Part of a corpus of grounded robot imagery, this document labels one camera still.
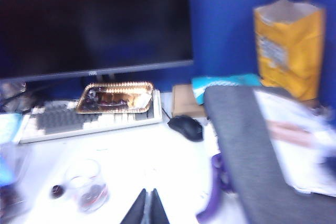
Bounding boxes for clear glass with red-blue print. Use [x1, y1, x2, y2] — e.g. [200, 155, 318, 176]
[64, 158, 109, 214]

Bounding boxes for grey fabric laptop sleeve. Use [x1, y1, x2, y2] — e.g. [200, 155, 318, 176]
[203, 84, 336, 224]

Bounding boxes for black computer monitor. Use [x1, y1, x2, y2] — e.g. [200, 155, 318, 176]
[0, 0, 195, 83]

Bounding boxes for gold foil tray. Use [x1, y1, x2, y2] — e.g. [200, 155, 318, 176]
[75, 81, 154, 115]

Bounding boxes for yellow paper bag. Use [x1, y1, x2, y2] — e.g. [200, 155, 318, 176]
[252, 0, 327, 101]

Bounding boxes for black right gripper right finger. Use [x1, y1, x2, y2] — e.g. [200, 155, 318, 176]
[149, 187, 170, 224]

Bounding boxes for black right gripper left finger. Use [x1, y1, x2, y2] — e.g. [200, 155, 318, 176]
[120, 188, 151, 224]

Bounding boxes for white and grey keyboard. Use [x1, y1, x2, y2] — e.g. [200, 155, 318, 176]
[18, 89, 163, 145]

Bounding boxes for black computer mouse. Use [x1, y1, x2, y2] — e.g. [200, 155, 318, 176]
[167, 115, 204, 142]

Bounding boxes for white paper sheets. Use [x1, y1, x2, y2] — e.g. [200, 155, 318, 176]
[253, 89, 336, 198]

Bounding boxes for black mouse cable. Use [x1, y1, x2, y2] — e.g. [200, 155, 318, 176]
[161, 105, 173, 121]

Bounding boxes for teal and white box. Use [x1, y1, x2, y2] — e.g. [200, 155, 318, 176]
[191, 73, 262, 105]

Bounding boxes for brown cardboard box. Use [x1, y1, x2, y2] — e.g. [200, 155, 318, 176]
[172, 84, 207, 119]

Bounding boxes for white bag with purple straps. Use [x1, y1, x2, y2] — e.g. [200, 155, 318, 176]
[195, 123, 236, 223]

